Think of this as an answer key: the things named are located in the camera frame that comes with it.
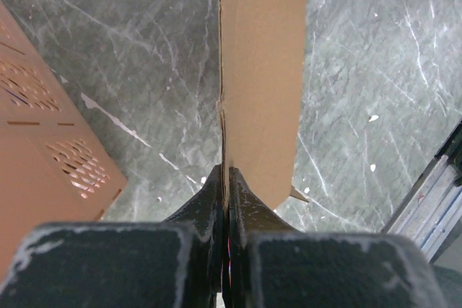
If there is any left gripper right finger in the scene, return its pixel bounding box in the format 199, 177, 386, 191
227, 168, 447, 307

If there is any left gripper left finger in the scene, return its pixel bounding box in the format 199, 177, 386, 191
1, 166, 224, 307

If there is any brown cardboard box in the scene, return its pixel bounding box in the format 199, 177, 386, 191
218, 0, 307, 208

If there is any orange plastic organizer rack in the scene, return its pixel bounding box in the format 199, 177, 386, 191
1, 8, 127, 273

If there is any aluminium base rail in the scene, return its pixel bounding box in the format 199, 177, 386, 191
382, 123, 461, 260

